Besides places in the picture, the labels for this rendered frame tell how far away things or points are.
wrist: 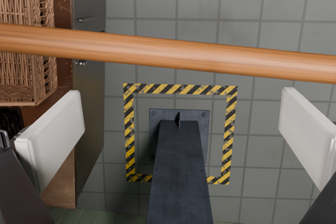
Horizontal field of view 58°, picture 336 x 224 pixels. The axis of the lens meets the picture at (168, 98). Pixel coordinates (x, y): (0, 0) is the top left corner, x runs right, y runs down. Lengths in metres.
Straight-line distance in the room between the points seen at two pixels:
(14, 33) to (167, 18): 1.21
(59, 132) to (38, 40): 0.17
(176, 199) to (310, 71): 0.78
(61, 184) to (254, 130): 1.01
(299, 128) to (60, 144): 0.13
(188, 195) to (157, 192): 0.10
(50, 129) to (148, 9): 1.37
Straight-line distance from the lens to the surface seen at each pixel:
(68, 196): 1.22
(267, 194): 1.93
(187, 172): 1.18
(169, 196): 1.05
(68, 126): 0.19
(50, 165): 0.17
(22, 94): 0.99
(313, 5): 1.63
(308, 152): 0.17
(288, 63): 0.33
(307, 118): 0.17
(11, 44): 0.34
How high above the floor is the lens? 1.50
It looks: 71 degrees down
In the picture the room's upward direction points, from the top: 174 degrees counter-clockwise
